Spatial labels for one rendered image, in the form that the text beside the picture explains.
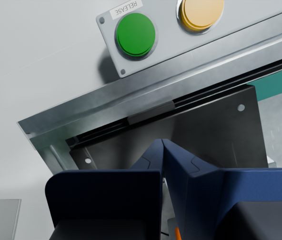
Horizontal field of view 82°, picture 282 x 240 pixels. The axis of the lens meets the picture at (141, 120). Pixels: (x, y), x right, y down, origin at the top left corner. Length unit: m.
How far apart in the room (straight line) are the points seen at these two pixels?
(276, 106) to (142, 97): 0.21
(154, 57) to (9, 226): 0.26
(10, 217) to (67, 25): 0.28
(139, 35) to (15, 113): 0.29
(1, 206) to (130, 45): 0.24
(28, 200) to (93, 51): 0.37
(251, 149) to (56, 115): 0.25
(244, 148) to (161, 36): 0.17
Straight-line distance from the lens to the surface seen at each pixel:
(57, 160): 0.27
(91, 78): 0.31
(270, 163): 0.28
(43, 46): 0.34
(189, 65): 0.20
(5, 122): 0.42
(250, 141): 0.25
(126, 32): 0.19
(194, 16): 0.20
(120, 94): 0.20
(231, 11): 0.22
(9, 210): 0.28
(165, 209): 0.25
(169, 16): 0.20
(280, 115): 0.32
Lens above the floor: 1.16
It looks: 71 degrees down
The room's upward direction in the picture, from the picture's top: 176 degrees counter-clockwise
